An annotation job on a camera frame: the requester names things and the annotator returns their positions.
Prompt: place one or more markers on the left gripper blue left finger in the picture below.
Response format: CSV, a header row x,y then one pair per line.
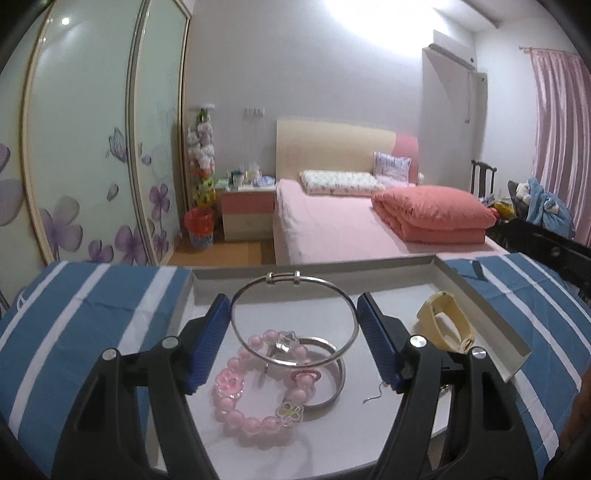
x,y
102,436

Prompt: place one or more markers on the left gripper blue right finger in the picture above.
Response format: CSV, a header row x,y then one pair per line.
x,y
485,436

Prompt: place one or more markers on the silver cuff bangle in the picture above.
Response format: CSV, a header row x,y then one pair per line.
x,y
323,384

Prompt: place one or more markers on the grey shallow cardboard tray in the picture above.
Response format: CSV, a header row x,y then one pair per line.
x,y
350,413

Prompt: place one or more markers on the thin silver round bangle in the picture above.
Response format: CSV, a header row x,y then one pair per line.
x,y
271,314

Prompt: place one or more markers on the blue plush garment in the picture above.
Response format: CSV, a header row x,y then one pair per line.
x,y
548,211

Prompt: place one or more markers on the dark wooden chair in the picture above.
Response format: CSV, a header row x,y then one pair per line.
x,y
482,179

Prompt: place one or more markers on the blue white striped tablecloth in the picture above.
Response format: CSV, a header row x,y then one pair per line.
x,y
72,312

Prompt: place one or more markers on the folded coral pink quilt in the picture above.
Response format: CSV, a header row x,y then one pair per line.
x,y
434,214

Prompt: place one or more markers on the pink curtain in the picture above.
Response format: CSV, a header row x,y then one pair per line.
x,y
562,148

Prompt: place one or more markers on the purple small pillow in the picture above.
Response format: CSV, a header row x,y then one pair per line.
x,y
389,166

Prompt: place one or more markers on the red mesh waste basket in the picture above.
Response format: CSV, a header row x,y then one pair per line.
x,y
199,223

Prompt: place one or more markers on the bed with beige headboard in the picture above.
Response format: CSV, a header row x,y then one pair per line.
x,y
324,229

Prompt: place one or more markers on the white patterned pillow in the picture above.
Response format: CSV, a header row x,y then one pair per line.
x,y
340,183

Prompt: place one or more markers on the pink bedside nightstand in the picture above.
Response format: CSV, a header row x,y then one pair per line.
x,y
247,213

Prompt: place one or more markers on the white mug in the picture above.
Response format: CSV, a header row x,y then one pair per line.
x,y
237,179

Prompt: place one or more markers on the hanging plush toy stack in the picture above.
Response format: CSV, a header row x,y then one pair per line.
x,y
201,156

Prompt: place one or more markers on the sliding floral wardrobe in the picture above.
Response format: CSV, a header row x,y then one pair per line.
x,y
91,134

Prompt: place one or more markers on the white wall air conditioner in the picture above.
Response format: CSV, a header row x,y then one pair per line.
x,y
455,65

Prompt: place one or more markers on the wall power socket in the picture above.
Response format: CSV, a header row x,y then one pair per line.
x,y
254,112

